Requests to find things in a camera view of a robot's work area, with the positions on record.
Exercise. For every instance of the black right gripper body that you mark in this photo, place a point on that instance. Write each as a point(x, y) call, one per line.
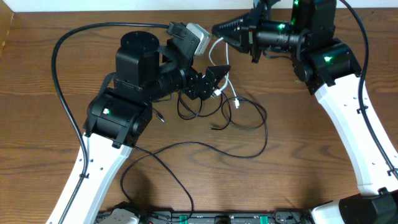
point(250, 38)

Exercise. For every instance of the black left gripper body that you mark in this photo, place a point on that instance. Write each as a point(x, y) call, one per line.
point(191, 88)

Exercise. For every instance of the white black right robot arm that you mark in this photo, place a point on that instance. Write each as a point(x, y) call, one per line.
point(334, 77)

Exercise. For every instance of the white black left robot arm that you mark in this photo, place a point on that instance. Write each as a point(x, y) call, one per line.
point(146, 71)

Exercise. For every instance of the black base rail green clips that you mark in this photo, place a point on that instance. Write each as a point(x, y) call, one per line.
point(280, 216)

